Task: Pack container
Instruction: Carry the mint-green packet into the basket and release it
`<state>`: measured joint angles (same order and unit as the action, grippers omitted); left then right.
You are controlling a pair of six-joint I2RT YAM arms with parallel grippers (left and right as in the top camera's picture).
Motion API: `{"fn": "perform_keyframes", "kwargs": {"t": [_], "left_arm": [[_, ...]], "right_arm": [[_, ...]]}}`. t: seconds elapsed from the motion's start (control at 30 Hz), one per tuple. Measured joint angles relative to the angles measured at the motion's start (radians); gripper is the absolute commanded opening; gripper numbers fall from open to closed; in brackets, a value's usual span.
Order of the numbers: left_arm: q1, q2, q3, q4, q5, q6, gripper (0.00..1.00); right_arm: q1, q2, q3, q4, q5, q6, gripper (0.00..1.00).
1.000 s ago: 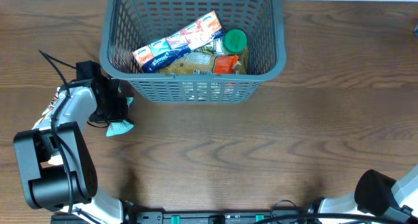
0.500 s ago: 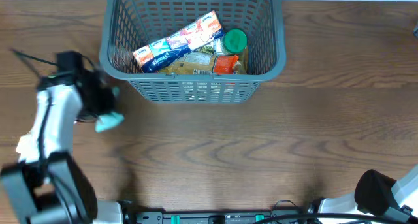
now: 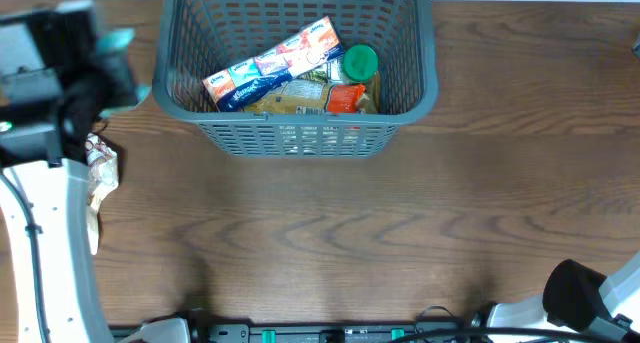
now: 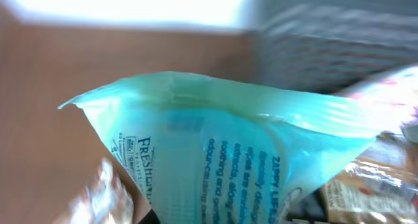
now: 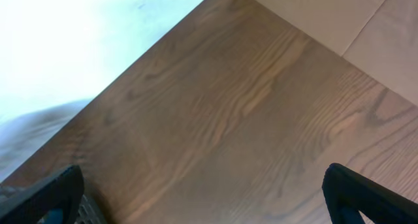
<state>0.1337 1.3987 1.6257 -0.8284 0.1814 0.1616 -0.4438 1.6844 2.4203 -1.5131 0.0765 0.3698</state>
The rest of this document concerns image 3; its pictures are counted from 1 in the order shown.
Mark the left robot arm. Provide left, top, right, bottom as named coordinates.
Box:
left=1, top=0, right=191, bottom=342

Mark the orange pasta packet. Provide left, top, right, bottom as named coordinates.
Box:
left=244, top=78, right=367, bottom=116

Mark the white brown snack pouch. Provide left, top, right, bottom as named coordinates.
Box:
left=85, top=133, right=119, bottom=255

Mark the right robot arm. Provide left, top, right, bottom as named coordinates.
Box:
left=472, top=255, right=639, bottom=342

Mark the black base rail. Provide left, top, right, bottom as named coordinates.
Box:
left=187, top=316, right=465, bottom=343

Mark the gold foil food bag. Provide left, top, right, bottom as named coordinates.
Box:
left=299, top=69, right=381, bottom=114

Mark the teal snack wrapper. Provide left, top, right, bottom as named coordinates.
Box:
left=96, top=28, right=151, bottom=119

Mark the green lid jar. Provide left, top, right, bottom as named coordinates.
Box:
left=341, top=44, right=379, bottom=83

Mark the Kleenex tissue multipack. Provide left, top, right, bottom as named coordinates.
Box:
left=203, top=16, right=344, bottom=112

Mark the grey plastic basket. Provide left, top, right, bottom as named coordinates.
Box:
left=153, top=0, right=438, bottom=157

